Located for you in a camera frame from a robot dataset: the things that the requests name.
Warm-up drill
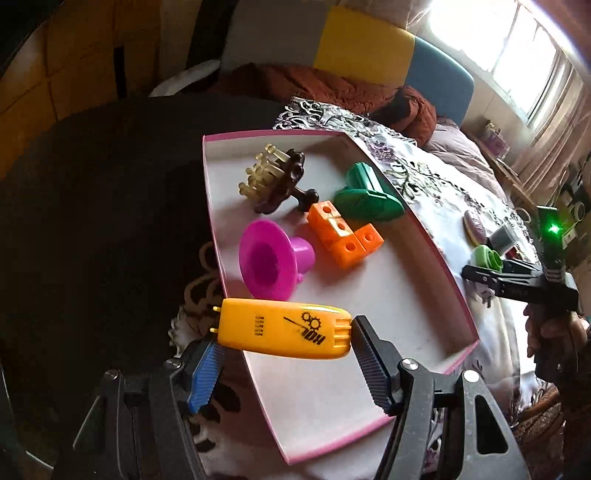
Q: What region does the green night light plug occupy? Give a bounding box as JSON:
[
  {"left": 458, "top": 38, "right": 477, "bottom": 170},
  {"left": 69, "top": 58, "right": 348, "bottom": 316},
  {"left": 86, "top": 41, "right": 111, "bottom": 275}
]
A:
[{"left": 471, "top": 245, "right": 503, "bottom": 272}]

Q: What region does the purple perforated egg case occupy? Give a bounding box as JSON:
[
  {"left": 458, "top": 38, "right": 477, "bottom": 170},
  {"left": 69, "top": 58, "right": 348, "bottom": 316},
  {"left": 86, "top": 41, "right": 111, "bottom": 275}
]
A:
[{"left": 463, "top": 210, "right": 488, "bottom": 246}]

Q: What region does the yellow plastic comb toy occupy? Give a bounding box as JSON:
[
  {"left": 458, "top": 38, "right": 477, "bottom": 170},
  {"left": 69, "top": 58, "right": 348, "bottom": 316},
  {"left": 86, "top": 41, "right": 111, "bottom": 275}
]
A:
[{"left": 211, "top": 298, "right": 353, "bottom": 360}]

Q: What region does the orange building block piece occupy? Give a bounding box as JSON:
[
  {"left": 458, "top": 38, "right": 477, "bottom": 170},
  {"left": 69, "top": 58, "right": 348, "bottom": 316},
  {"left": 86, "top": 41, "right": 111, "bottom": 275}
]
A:
[{"left": 307, "top": 201, "right": 384, "bottom": 269}]

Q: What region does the magenta plastic funnel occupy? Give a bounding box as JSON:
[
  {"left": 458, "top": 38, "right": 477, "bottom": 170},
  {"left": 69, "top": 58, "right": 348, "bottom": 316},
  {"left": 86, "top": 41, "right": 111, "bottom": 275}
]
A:
[{"left": 238, "top": 220, "right": 315, "bottom": 301}]

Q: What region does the green plastic stamp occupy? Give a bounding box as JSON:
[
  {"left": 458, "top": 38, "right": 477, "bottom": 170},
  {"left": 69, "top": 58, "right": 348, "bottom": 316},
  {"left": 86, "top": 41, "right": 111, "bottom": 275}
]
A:
[{"left": 332, "top": 162, "right": 405, "bottom": 222}]

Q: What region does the brown cream hair claw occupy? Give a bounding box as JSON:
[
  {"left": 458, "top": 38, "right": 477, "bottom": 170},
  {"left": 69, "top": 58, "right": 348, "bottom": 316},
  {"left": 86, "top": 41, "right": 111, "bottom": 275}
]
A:
[{"left": 238, "top": 144, "right": 320, "bottom": 215}]

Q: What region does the person right hand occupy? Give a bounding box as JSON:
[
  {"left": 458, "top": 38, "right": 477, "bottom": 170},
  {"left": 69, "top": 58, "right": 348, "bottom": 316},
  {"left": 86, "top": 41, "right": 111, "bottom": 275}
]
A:
[{"left": 524, "top": 304, "right": 590, "bottom": 384}]

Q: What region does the clear jar black base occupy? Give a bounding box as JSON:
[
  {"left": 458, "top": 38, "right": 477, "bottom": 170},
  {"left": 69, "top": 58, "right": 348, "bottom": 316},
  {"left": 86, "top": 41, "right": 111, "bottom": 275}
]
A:
[{"left": 486, "top": 223, "right": 519, "bottom": 257}]

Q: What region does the wooden side desk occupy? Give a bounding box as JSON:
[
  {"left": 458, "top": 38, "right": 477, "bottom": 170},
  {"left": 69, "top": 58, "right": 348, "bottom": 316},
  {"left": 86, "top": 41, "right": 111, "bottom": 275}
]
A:
[{"left": 461, "top": 127, "right": 537, "bottom": 216}]

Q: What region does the floral embroidered tablecloth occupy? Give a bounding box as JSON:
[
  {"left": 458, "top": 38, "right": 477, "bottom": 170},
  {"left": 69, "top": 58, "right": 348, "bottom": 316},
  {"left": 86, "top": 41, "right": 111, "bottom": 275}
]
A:
[{"left": 173, "top": 114, "right": 545, "bottom": 479}]

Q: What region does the purple box on desk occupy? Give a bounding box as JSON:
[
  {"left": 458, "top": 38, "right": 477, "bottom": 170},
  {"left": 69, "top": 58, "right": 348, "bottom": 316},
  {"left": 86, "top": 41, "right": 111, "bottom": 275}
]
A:
[{"left": 482, "top": 121, "right": 510, "bottom": 160}]

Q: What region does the pink curtain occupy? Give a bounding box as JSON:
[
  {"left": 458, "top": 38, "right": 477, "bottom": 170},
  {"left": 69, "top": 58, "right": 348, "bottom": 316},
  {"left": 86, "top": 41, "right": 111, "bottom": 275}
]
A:
[{"left": 513, "top": 62, "right": 590, "bottom": 194}]

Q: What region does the pale pink duvet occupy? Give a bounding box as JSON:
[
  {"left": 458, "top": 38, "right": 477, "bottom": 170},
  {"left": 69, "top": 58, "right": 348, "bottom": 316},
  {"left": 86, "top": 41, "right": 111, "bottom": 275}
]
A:
[{"left": 423, "top": 117, "right": 508, "bottom": 203}]

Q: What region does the white pink-edged tray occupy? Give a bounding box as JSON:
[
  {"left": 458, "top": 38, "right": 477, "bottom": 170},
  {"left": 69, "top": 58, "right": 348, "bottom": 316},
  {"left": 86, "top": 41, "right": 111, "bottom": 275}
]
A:
[{"left": 204, "top": 130, "right": 479, "bottom": 465}]

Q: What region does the rust quilted jacket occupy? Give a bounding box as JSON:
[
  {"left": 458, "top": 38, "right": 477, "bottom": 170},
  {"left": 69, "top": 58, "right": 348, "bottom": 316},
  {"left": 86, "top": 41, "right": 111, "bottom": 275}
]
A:
[{"left": 209, "top": 63, "right": 437, "bottom": 146}]

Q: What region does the grey yellow blue sofa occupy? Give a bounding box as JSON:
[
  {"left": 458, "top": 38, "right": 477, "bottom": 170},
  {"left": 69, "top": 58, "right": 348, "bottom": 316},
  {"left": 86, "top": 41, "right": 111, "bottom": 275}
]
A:
[{"left": 221, "top": 1, "right": 475, "bottom": 125}]

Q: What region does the wooden wardrobe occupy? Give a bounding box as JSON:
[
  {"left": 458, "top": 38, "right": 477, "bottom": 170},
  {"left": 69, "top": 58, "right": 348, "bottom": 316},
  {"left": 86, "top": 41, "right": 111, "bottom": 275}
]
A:
[{"left": 0, "top": 0, "right": 164, "bottom": 181}]

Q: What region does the black rolled mat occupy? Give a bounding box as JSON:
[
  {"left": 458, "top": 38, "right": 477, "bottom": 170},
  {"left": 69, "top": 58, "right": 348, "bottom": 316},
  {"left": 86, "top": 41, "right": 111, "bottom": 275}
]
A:
[{"left": 185, "top": 0, "right": 238, "bottom": 69}]

